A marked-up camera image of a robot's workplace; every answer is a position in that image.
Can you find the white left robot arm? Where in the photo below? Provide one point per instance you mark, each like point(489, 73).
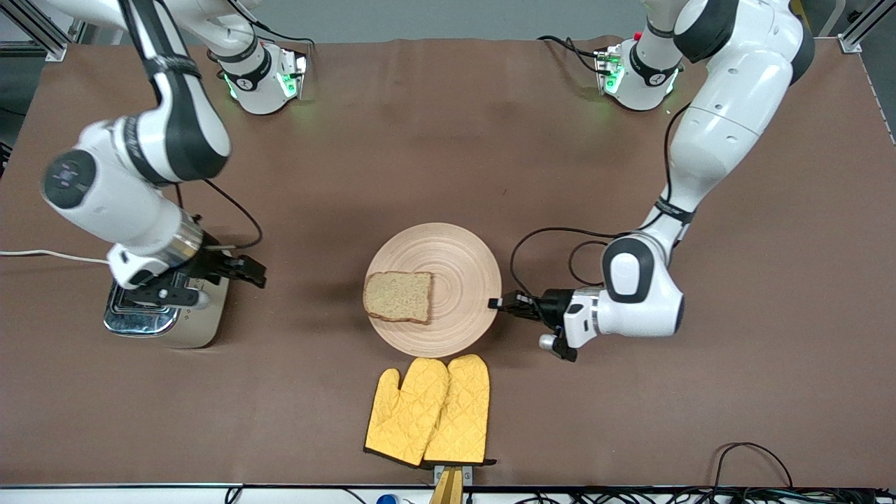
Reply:
point(728, 119)

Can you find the brown table cover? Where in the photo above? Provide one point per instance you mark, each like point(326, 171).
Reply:
point(490, 175)

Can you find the round wooden plate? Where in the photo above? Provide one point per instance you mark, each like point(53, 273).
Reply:
point(462, 287)

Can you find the yellow quilted oven mitt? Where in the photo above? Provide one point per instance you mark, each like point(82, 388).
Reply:
point(462, 413)
point(402, 420)

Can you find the brown bread slice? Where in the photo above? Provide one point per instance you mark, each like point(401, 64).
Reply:
point(399, 297)

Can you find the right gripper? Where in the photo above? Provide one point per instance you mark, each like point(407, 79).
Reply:
point(212, 264)

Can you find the small black bracket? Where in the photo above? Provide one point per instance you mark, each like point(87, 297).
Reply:
point(3, 157)

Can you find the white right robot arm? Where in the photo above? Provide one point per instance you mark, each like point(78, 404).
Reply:
point(168, 133)

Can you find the aluminium frame profile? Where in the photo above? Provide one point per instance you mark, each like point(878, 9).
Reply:
point(857, 35)
point(42, 35)

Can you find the cream and chrome toaster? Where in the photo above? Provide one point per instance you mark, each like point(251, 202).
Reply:
point(203, 325)

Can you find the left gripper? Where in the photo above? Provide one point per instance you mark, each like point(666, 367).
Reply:
point(553, 304)

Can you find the grey metal bracket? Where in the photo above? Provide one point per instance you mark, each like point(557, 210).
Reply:
point(467, 473)

